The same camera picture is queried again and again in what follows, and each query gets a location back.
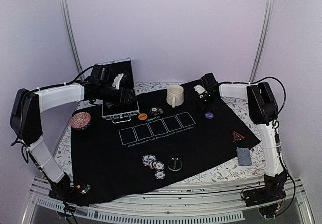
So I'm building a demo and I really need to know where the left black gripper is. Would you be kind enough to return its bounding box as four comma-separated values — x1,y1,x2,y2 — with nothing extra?
98,84,138,105

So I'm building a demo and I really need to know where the purple small blind button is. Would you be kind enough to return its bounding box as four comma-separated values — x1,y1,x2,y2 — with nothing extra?
205,112,214,119

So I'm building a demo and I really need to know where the aluminium poker chip case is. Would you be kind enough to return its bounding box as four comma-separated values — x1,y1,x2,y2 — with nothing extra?
98,57,139,124

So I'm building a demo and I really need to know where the orange big blind button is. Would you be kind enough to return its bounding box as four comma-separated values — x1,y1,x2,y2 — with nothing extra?
138,113,148,121

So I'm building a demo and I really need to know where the red brown chip stack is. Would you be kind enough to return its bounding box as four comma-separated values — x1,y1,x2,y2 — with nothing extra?
150,107,163,116

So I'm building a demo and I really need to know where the poker chip stack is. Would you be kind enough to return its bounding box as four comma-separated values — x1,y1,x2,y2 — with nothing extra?
142,154,157,169

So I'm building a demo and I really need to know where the clear black dealer button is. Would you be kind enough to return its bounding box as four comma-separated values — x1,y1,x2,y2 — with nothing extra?
167,157,182,172

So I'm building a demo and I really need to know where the blue white chip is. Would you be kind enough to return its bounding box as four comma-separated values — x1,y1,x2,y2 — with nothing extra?
154,170,166,180
152,161,164,171

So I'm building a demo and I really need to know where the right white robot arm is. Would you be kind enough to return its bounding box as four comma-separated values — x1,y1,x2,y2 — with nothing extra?
193,73,288,206

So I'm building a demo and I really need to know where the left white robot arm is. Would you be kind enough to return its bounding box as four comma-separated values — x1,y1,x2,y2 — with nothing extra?
10,59,139,201

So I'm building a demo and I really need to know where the cream ceramic mug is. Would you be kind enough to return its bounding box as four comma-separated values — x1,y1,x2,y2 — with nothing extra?
166,85,184,108

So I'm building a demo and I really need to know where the red triangle black token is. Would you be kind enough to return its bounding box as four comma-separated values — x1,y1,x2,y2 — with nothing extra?
232,131,245,142

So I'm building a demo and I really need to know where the black poker table mat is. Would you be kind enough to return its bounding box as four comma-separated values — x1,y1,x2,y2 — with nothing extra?
71,80,259,205

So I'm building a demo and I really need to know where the blue patterned card deck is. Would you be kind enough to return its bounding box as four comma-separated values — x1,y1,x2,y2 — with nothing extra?
236,147,252,167

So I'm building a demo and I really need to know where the small green circuit board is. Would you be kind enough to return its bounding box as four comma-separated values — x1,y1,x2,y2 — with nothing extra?
75,183,91,195

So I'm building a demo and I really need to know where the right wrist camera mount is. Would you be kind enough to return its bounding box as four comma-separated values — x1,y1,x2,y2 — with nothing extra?
194,84,205,94

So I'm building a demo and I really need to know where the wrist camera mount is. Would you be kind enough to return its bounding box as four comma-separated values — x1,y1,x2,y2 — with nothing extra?
194,84,205,94
112,73,124,90

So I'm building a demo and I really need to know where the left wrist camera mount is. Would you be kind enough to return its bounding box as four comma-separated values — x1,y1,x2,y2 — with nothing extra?
112,73,124,90

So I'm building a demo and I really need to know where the front aluminium rail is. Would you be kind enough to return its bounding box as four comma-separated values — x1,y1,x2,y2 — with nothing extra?
22,177,315,223

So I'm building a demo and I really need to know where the left aluminium frame post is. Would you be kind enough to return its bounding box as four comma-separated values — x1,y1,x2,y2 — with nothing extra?
59,0,83,73

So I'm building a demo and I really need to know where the aluminium frame post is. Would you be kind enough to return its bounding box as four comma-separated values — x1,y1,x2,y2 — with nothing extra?
248,0,274,82
59,0,83,73

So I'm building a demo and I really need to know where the right aluminium frame post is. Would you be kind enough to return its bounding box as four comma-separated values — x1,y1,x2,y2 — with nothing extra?
248,0,274,82

